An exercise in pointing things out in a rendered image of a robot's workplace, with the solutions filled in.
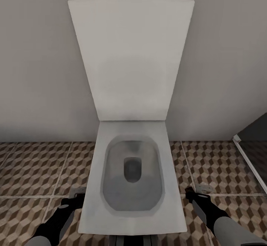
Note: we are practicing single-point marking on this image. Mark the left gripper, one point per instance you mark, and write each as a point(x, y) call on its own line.
point(78, 202)

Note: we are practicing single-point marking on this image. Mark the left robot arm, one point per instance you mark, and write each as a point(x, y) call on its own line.
point(52, 232)

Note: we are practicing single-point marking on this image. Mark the door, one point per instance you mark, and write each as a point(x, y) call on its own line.
point(253, 141)

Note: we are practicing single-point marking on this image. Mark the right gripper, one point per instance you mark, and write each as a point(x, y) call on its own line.
point(192, 195)

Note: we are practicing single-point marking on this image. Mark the toilet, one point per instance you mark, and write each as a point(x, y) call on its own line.
point(131, 50)

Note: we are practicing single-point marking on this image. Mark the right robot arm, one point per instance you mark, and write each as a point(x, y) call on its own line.
point(227, 231)

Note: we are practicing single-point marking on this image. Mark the shower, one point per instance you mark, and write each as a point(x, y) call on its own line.
point(251, 166)

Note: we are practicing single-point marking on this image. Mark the robot trunk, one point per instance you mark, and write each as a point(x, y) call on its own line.
point(136, 240)

